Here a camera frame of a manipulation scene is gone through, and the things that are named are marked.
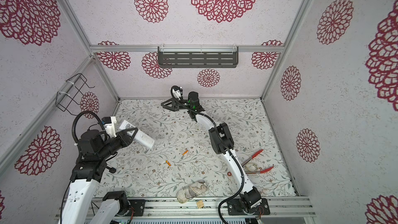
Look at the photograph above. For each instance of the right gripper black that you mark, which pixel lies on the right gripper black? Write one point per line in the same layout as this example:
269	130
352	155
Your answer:
176	106

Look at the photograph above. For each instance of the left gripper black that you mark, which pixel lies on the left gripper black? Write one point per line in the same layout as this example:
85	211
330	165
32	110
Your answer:
123	135

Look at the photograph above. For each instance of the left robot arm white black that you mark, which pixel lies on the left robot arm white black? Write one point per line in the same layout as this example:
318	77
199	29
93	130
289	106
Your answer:
95	149

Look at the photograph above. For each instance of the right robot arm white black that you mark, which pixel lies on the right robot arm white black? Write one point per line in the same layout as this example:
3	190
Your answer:
221	141

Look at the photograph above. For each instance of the crumpled patterned cloth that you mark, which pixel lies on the crumpled patterned cloth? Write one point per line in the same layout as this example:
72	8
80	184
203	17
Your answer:
191	191

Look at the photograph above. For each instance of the small wooden block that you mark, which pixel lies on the small wooden block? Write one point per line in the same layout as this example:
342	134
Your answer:
200	204

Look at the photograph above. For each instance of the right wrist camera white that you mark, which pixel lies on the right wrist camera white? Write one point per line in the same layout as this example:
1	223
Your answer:
177	94

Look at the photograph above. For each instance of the dark slotted wall shelf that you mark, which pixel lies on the dark slotted wall shelf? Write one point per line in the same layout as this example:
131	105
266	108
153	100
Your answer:
198	57

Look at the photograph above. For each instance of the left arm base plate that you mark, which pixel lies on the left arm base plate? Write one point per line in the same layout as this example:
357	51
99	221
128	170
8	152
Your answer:
136	208

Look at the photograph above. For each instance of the black wire wall rack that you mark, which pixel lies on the black wire wall rack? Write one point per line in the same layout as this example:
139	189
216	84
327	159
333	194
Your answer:
67	97

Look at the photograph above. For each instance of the red handled pliers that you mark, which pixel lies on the red handled pliers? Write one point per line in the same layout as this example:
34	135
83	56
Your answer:
252	168

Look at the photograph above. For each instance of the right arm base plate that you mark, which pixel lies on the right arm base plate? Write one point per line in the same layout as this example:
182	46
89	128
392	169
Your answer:
236	207

